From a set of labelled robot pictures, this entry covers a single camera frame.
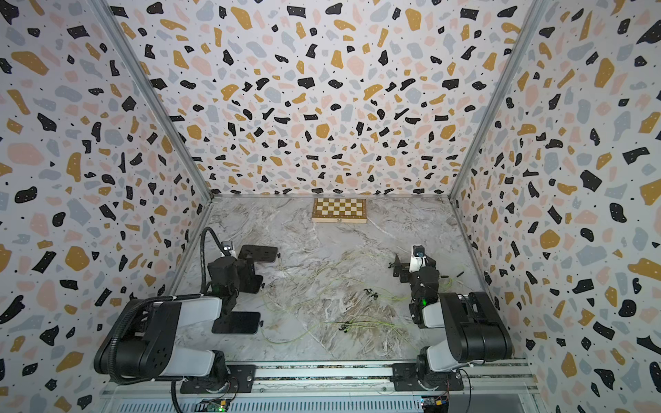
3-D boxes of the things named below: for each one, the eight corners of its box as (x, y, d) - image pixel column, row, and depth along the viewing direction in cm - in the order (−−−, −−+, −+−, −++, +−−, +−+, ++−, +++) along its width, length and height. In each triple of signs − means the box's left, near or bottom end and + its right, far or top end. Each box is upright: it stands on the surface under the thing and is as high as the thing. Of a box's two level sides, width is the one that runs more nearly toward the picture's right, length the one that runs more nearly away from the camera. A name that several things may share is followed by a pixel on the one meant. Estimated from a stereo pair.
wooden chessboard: (312, 223, 114) (311, 218, 112) (314, 202, 123) (314, 197, 120) (367, 223, 115) (367, 218, 112) (365, 203, 123) (366, 198, 120)
